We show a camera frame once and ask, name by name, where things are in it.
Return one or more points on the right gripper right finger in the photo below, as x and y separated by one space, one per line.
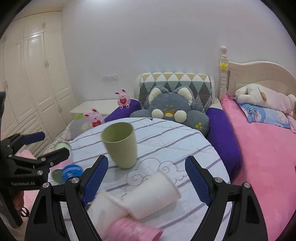
246 220

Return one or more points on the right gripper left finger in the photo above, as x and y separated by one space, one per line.
46 220

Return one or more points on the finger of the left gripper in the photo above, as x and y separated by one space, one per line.
15 142
26 159

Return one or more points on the green plastic cup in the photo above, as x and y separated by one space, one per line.
120 142

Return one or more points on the white paper cup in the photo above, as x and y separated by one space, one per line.
154 194
105 210

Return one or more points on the pink small cup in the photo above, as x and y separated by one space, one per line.
131 230

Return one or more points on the person's left hand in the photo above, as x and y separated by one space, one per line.
18 200

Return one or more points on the blue black CoolTowel can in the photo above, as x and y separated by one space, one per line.
71 171

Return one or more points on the heart pattern bedsheet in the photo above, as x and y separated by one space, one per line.
64 137

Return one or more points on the cream wardrobe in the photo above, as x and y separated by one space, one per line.
39 95

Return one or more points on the grey flower pillow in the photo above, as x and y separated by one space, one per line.
79 125

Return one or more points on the pink bunny toy front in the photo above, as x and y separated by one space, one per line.
95 118

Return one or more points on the pink bunny toy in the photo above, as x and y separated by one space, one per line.
95 118
123 100

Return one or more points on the pink bed blanket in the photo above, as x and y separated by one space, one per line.
268 164

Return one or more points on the white nightstand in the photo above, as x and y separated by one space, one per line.
104 107

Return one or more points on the purple blanket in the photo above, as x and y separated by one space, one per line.
222 136

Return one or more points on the pink bunny toy back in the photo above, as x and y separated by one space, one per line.
123 100

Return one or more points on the blue cartoon pillow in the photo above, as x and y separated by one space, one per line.
259 114

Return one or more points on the white pink plush toy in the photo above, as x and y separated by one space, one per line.
262 96

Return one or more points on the grey cat plush cushion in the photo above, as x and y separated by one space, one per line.
177 106

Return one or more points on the diamond pattern quilted cushion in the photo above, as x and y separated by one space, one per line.
200 85

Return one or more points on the cream wooden headboard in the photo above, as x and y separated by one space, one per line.
265 73

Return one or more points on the yellow star sticker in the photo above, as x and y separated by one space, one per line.
223 66

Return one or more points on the wall outlet panel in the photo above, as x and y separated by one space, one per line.
113 77

